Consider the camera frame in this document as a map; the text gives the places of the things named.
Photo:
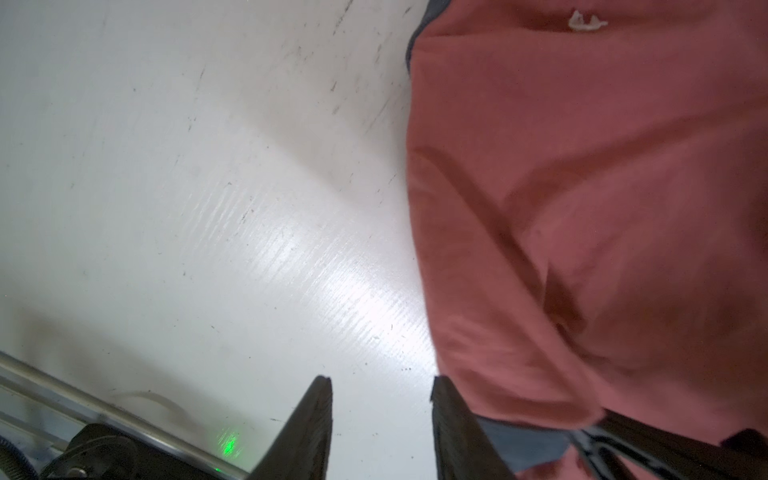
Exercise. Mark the maroon garment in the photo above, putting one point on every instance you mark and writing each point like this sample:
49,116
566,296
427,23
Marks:
587,184

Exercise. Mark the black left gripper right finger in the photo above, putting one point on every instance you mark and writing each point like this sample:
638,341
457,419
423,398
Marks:
462,449

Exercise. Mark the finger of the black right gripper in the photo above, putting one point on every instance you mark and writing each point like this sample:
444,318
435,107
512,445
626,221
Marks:
608,447

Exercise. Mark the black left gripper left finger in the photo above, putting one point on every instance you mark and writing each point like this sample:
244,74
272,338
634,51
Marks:
301,450

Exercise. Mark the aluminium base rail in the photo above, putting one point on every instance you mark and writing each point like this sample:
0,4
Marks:
51,410

